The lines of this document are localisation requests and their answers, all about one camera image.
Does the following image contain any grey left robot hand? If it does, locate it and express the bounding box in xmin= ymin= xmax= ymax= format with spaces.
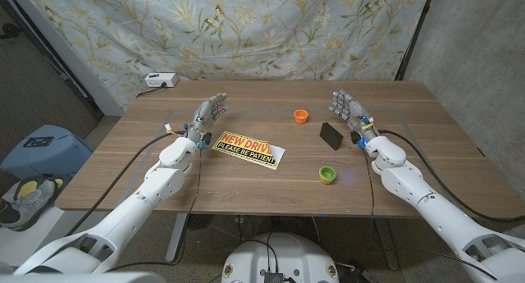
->
xmin=186 ymin=92 xmax=229 ymax=142

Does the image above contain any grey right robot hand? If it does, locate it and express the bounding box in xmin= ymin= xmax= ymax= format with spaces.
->
xmin=328 ymin=89 xmax=377 ymax=142

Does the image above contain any yellow new driver bumper sticker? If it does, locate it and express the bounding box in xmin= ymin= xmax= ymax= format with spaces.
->
xmin=212 ymin=130 xmax=280 ymax=171

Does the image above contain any black package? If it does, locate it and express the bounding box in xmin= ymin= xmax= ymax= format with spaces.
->
xmin=319 ymin=121 xmax=345 ymax=152

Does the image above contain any white power box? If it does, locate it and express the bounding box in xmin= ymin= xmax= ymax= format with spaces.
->
xmin=144 ymin=72 xmax=180 ymax=89

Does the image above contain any green plastic cup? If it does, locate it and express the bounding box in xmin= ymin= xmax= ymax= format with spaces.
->
xmin=318 ymin=166 xmax=337 ymax=185

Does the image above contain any black backdrop pole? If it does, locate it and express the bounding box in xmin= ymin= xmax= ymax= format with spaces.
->
xmin=394 ymin=0 xmax=436 ymax=81

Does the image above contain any floral backdrop cloth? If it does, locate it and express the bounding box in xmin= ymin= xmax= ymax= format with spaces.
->
xmin=22 ymin=0 xmax=432 ymax=112

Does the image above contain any grey metal table leg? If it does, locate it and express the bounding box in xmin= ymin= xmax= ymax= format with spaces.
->
xmin=165 ymin=212 xmax=189 ymax=262
xmin=372 ymin=217 xmax=401 ymax=271

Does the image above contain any blue plastic bin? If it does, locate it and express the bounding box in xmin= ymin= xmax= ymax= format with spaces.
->
xmin=0 ymin=124 xmax=94 ymax=181

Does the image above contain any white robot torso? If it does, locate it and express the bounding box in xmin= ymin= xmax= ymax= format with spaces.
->
xmin=221 ymin=232 xmax=340 ymax=283

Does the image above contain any black yellow foot pedal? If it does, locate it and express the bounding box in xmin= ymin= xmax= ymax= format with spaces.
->
xmin=13 ymin=175 xmax=73 ymax=202

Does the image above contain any black power box cable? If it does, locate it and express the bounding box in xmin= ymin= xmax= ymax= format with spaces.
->
xmin=136 ymin=82 xmax=167 ymax=98

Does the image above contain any thin black left wrist cable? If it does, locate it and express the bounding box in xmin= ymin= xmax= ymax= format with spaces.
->
xmin=107 ymin=146 xmax=204 ymax=272

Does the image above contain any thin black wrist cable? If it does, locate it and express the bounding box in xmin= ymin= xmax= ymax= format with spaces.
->
xmin=360 ymin=146 xmax=498 ymax=281
xmin=107 ymin=146 xmax=204 ymax=272

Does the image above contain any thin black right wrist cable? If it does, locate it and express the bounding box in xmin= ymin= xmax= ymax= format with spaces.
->
xmin=360 ymin=146 xmax=498 ymax=281

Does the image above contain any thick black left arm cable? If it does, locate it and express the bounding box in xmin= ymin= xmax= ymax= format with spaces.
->
xmin=65 ymin=130 xmax=186 ymax=238

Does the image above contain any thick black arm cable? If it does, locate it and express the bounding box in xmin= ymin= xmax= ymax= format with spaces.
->
xmin=377 ymin=129 xmax=525 ymax=224
xmin=65 ymin=130 xmax=186 ymax=238

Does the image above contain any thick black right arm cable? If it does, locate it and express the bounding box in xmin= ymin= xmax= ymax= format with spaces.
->
xmin=377 ymin=129 xmax=525 ymax=224

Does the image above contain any black torso cable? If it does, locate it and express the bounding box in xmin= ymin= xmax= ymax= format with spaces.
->
xmin=240 ymin=232 xmax=280 ymax=274

